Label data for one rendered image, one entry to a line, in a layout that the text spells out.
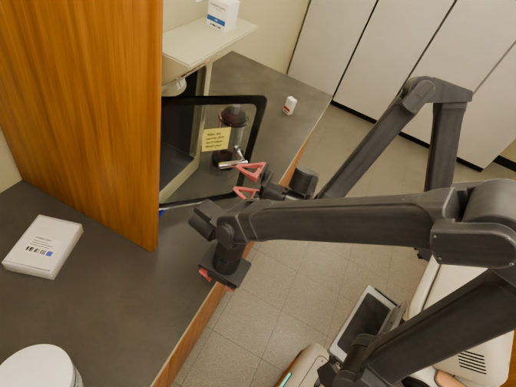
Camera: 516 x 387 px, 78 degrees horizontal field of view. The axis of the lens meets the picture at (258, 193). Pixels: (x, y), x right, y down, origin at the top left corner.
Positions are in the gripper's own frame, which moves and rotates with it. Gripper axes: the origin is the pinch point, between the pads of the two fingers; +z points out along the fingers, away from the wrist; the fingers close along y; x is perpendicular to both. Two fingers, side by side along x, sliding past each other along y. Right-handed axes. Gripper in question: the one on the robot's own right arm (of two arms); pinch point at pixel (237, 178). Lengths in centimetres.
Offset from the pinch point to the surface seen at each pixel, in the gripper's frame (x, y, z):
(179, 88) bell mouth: -7.1, 16.8, 22.6
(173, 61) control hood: 9.2, 35.4, 12.5
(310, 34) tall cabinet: -293, -80, 45
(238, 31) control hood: -14.4, 33.3, 9.9
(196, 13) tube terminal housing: -11.6, 35.5, 19.5
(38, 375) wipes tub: 59, -1, 11
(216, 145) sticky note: -2.0, 7.0, 8.3
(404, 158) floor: -242, -149, -98
